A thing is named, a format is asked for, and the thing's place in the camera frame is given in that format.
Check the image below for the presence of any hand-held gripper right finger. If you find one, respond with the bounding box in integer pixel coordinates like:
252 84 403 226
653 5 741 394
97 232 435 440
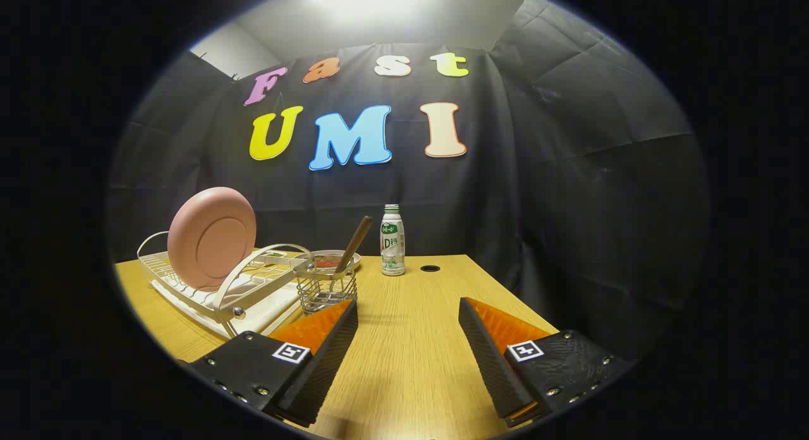
458 297 633 428

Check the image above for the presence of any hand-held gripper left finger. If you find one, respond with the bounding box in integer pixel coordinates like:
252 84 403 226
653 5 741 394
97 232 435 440
190 299 359 428

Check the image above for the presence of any metal wire basket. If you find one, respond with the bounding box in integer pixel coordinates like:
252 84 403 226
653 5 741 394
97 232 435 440
294 254 359 316

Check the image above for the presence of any white wire dish rack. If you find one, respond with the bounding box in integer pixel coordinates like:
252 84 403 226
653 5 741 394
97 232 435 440
137 231 315 339

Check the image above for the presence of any wooden-handled spoon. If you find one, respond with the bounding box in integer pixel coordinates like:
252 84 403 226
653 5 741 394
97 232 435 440
329 216 374 283

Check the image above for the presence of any pink plate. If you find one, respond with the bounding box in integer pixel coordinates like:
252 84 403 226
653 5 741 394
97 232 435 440
167 187 257 292

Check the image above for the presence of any beige round plate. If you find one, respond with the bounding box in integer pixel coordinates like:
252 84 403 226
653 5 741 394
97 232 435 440
313 250 362 270

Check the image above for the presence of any white drip tray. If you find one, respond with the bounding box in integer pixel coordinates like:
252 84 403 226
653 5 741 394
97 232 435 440
152 279 304 336

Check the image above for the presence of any white drink bottle green cap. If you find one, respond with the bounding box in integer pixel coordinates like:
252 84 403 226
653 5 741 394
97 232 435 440
380 204 406 277

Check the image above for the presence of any black backdrop cloth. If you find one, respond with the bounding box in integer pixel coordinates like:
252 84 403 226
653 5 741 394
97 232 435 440
107 0 712 365

